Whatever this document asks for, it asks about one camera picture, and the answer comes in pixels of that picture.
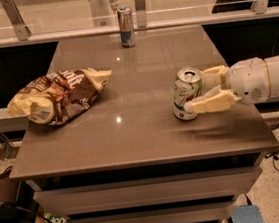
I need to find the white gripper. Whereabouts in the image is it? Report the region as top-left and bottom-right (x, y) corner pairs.
(184, 58), (270, 114)

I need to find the white green 7up can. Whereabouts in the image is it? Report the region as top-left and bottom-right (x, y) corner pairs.
(173, 66), (203, 120)

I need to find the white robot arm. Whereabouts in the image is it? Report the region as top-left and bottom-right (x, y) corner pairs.
(184, 55), (279, 114)

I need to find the silver blue redbull can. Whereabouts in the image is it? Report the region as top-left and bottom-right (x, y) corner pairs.
(117, 6), (136, 48)

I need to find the blue perforated box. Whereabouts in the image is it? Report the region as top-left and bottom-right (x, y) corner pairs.
(230, 205), (265, 223)

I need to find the brown yellow chip bag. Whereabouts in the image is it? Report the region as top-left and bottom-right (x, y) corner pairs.
(7, 68), (112, 126)

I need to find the grey drawer cabinet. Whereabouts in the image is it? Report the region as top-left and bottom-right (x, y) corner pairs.
(25, 151), (276, 223)

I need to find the glass railing with metal posts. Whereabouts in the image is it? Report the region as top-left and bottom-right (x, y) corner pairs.
(0, 0), (279, 47)

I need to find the brown bag at left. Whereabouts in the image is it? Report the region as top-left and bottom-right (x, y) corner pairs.
(0, 167), (19, 205)

